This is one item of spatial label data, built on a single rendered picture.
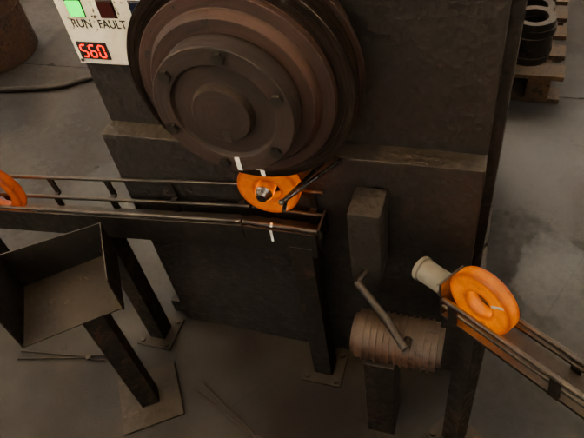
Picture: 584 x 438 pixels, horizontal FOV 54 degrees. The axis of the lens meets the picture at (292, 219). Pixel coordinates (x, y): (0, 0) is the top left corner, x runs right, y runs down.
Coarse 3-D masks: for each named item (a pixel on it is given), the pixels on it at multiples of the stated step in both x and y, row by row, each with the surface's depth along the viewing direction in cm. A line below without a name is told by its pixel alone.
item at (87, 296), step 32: (96, 224) 148; (0, 256) 145; (32, 256) 149; (64, 256) 152; (96, 256) 156; (0, 288) 139; (32, 288) 154; (64, 288) 151; (96, 288) 149; (0, 320) 133; (32, 320) 146; (64, 320) 144; (96, 320) 154; (128, 352) 168; (128, 384) 178; (160, 384) 194; (128, 416) 188; (160, 416) 187
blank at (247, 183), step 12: (240, 180) 135; (252, 180) 134; (276, 180) 132; (288, 180) 131; (300, 180) 134; (240, 192) 138; (252, 192) 137; (276, 192) 139; (288, 192) 134; (300, 192) 134; (252, 204) 140; (264, 204) 139; (276, 204) 138; (288, 204) 137
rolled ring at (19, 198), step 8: (0, 176) 166; (8, 176) 168; (0, 184) 167; (8, 184) 167; (16, 184) 169; (8, 192) 169; (16, 192) 169; (24, 192) 173; (0, 200) 178; (8, 200) 179; (16, 200) 171; (24, 200) 174
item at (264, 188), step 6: (264, 180) 133; (258, 186) 132; (264, 186) 132; (270, 186) 132; (276, 186) 135; (258, 192) 132; (264, 192) 131; (270, 192) 132; (258, 198) 132; (264, 198) 132; (270, 198) 133
